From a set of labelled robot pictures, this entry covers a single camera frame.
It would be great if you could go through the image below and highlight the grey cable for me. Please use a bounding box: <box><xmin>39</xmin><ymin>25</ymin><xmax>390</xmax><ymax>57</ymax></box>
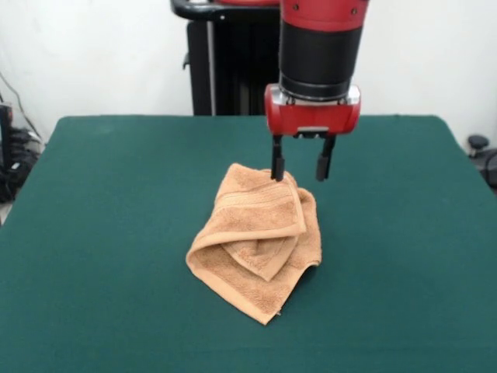
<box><xmin>0</xmin><ymin>71</ymin><xmax>43</xmax><ymax>141</ymax></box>

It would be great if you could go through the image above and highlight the black cable heap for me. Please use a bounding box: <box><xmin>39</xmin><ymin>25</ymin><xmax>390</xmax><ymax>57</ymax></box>
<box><xmin>0</xmin><ymin>127</ymin><xmax>44</xmax><ymax>204</ymax></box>

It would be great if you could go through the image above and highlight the dark green table cloth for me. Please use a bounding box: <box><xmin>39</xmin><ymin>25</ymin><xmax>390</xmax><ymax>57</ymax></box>
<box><xmin>0</xmin><ymin>114</ymin><xmax>497</xmax><ymax>373</ymax></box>

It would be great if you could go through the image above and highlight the grey chair base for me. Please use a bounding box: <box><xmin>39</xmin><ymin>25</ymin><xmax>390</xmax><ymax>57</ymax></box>
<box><xmin>467</xmin><ymin>134</ymin><xmax>497</xmax><ymax>188</ymax></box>

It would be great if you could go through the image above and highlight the tan terry towel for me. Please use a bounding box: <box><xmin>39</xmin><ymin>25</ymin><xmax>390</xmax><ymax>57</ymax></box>
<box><xmin>185</xmin><ymin>162</ymin><xmax>323</xmax><ymax>326</ymax></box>

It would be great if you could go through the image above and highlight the black upright box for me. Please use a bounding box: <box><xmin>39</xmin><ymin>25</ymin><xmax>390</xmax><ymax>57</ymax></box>
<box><xmin>0</xmin><ymin>103</ymin><xmax>15</xmax><ymax>172</ymax></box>

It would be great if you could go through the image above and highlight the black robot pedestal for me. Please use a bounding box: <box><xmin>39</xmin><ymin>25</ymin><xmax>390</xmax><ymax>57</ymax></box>
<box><xmin>169</xmin><ymin>0</ymin><xmax>284</xmax><ymax>117</ymax></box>

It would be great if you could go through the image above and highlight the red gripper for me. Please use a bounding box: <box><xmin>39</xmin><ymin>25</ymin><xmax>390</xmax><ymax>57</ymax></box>
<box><xmin>264</xmin><ymin>84</ymin><xmax>363</xmax><ymax>183</ymax></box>

